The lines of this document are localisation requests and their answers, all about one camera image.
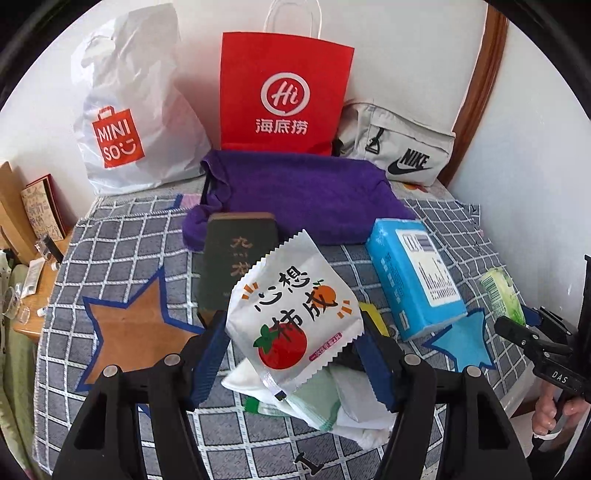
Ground yellow black pouch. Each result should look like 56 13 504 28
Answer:
359 302 390 337

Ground white green sock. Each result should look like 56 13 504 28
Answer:
221 359 396 450

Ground white tomato snack packet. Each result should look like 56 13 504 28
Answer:
225 230 365 400

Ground green wet wipe pack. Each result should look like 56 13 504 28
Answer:
480 267 526 326

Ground green sachet packet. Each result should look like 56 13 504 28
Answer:
243 396 290 417

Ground person right hand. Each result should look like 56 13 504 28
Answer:
532 381 590 436

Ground brown paper star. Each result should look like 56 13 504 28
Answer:
76 268 204 391

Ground blue paper star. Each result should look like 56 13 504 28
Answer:
423 308 495 372

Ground blue tissue pack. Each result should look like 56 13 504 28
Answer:
366 219 467 341

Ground grey checked cloth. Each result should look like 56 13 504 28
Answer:
33 197 502 479

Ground dark green tea tin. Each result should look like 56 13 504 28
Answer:
197 212 279 325

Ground wooden nightstand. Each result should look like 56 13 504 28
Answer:
11 257 57 343

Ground purple towel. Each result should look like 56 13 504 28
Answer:
182 150 416 251

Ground grey Nike waist bag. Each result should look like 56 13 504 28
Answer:
337 101 456 187

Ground wooden headboard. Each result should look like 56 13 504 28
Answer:
0 161 37 265

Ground white Miniso plastic bag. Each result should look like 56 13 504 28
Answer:
71 3 211 196

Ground red paper shopping bag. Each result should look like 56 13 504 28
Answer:
219 0 356 157

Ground brown wooden door frame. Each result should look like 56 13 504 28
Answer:
439 5 509 187

